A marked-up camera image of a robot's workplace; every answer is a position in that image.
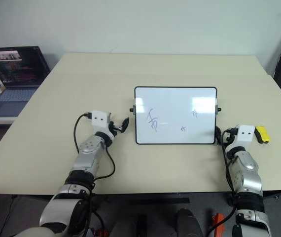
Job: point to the black-framed small whiteboard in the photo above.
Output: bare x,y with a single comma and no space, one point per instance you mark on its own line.
175,116

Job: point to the yellow whiteboard eraser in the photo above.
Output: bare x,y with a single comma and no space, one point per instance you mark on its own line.
263,133

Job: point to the open blue-grey laptop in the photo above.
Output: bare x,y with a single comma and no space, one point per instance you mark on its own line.
14,74

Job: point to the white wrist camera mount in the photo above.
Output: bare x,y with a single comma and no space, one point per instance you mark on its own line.
100,121
244,134

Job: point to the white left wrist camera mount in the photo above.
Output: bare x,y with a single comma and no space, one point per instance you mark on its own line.
100,121

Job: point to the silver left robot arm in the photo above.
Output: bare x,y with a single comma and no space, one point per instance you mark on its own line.
88,158

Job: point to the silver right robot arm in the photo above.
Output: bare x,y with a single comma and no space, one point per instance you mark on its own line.
247,170

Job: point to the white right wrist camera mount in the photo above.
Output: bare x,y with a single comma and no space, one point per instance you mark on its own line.
244,134

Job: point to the dark rounded shape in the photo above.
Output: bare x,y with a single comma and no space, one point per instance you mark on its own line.
188,223

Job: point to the orange plastic part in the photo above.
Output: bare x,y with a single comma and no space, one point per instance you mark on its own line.
219,222

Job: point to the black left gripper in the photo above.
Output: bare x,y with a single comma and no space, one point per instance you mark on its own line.
112,128

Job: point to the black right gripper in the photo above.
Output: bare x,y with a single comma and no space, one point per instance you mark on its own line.
229,135

